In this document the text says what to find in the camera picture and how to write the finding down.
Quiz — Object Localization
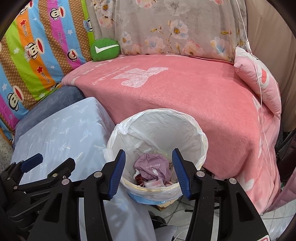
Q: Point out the purple wrapper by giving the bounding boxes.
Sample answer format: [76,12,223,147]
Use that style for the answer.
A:
[134,154,171,184]

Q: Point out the white lined trash bin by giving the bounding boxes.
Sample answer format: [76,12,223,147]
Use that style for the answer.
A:
[103,108,208,205]

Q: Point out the light blue palm pillow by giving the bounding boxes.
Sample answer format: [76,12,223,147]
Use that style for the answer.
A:
[12,97,156,240]

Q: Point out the dark blue pillow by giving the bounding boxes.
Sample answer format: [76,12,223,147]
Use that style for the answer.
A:
[13,86,85,147]

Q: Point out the pink towel blanket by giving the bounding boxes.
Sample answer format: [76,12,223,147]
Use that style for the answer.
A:
[62,55,280,213]

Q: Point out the colourful monkey print quilt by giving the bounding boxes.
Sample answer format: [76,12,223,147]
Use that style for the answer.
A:
[1,1,94,144]

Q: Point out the green checkmark cushion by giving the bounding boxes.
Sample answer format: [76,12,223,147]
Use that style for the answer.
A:
[90,38,120,61]

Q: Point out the pink white pillow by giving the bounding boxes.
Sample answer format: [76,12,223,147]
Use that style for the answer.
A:
[234,47,281,118]

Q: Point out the white hanging cord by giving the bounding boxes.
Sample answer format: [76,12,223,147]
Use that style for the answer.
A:
[234,0,273,179]

